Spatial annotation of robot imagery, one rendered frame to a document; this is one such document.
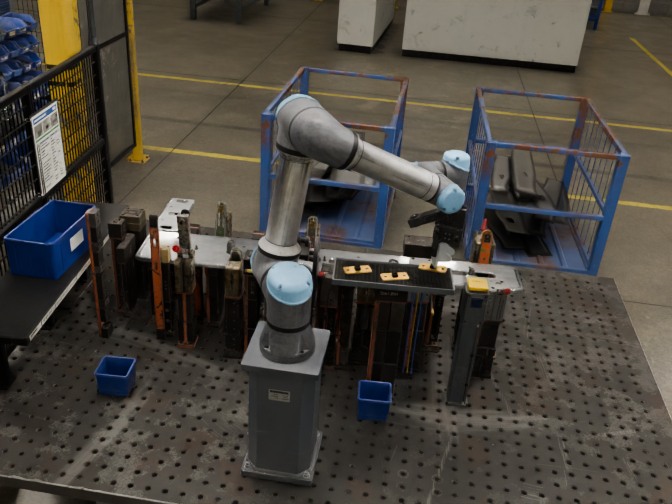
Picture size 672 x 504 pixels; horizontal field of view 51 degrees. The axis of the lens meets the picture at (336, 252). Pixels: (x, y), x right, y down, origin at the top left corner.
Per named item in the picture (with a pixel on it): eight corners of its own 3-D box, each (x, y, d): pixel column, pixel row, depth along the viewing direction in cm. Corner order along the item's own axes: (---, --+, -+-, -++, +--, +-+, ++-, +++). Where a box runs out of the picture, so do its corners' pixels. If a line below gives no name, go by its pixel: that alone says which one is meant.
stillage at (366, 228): (297, 183, 562) (302, 65, 516) (395, 196, 553) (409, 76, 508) (258, 253, 458) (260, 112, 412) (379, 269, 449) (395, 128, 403)
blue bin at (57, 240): (100, 237, 249) (96, 204, 243) (56, 280, 223) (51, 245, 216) (56, 231, 251) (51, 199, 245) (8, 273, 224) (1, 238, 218)
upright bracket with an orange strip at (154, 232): (165, 337, 255) (158, 215, 231) (164, 340, 253) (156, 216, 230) (157, 337, 255) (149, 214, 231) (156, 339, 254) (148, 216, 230)
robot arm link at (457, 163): (436, 149, 195) (463, 147, 198) (431, 185, 201) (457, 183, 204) (449, 159, 189) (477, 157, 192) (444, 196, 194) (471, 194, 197)
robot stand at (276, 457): (310, 486, 198) (318, 375, 179) (240, 475, 200) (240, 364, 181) (322, 436, 216) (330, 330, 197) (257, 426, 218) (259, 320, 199)
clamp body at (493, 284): (490, 362, 255) (509, 277, 238) (495, 381, 245) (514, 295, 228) (464, 359, 255) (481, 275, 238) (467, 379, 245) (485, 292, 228)
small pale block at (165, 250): (175, 332, 258) (170, 245, 241) (172, 337, 255) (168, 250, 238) (166, 331, 258) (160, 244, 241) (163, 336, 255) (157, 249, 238)
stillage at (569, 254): (456, 205, 544) (475, 85, 499) (559, 217, 538) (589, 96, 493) (461, 284, 440) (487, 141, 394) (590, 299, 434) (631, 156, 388)
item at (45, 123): (68, 176, 266) (57, 96, 251) (42, 200, 246) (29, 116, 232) (62, 175, 266) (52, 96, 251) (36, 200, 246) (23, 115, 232)
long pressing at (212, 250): (515, 264, 261) (516, 261, 260) (525, 296, 241) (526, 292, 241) (151, 231, 265) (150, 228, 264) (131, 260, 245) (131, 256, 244)
